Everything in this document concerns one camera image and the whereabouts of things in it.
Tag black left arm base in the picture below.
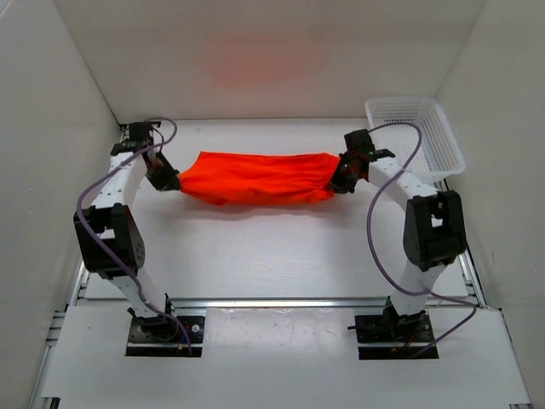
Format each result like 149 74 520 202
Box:
125 308 205 358

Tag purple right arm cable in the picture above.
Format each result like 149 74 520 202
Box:
365 123 479 359

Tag left side aluminium rail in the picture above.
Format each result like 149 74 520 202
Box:
66 124 127 305

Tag white plastic mesh basket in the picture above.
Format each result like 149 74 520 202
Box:
364 96 466 184

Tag right side aluminium rail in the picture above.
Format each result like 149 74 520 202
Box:
433 176 486 308

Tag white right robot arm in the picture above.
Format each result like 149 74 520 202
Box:
329 122 467 341

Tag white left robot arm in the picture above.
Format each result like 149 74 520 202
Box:
73 118 181 341

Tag orange shorts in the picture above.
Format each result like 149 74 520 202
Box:
178 151 339 206

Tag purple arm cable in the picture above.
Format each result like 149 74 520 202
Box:
78 118 192 357
365 123 479 359

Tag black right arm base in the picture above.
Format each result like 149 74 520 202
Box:
347 299 439 360

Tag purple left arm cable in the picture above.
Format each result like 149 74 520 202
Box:
78 118 192 357

